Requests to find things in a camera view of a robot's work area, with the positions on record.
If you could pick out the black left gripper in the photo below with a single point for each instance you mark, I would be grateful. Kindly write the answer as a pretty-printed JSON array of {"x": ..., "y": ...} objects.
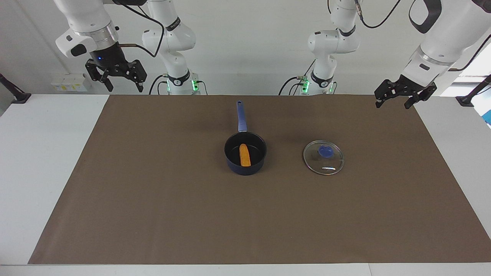
[{"x": 406, "y": 88}]

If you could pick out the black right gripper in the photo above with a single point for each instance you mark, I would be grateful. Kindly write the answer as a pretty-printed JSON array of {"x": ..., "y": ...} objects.
[{"x": 111, "y": 63}]

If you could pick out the glass lid with blue knob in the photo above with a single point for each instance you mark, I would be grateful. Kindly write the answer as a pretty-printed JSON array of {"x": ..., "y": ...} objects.
[{"x": 326, "y": 151}]

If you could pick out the orange corn cob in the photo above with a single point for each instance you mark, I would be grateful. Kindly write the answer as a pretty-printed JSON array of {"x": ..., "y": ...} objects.
[{"x": 245, "y": 155}]

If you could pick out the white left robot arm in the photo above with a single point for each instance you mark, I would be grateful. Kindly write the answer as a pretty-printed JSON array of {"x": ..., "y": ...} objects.
[{"x": 445, "y": 38}]

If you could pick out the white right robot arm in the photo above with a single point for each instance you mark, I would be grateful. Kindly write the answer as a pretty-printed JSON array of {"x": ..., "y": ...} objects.
[{"x": 86, "y": 19}]

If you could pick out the black clamp stand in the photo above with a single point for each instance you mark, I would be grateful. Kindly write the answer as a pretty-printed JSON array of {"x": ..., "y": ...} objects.
[
  {"x": 19, "y": 97},
  {"x": 466, "y": 100}
]

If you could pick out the blue object at table edge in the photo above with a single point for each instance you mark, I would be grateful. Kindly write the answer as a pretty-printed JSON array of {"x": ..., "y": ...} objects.
[{"x": 488, "y": 117}]

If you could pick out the brown table mat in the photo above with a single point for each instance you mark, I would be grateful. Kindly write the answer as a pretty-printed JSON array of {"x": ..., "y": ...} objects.
[{"x": 307, "y": 214}]

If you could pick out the white wall socket box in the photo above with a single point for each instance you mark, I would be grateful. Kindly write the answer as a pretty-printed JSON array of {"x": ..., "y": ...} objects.
[{"x": 69, "y": 82}]

